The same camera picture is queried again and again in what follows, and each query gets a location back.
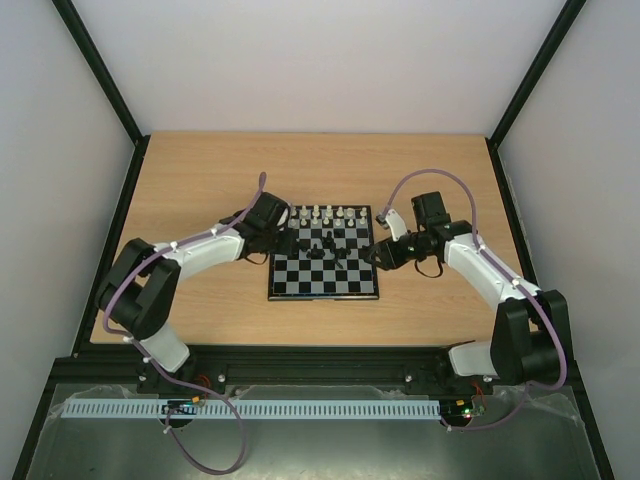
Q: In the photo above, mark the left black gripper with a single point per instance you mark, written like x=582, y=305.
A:
x=288, y=245

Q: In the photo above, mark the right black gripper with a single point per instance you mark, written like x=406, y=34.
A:
x=385, y=252

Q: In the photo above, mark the black grey chess board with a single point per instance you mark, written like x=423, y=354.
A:
x=329, y=260

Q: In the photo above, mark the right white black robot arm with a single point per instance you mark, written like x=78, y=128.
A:
x=531, y=337

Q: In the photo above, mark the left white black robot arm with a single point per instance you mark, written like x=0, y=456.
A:
x=138, y=291

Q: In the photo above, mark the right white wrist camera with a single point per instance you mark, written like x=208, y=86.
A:
x=391, y=220

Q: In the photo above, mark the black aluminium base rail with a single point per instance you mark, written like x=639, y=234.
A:
x=413, y=370

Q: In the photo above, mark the white slotted cable duct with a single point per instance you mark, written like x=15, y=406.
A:
x=253, y=409

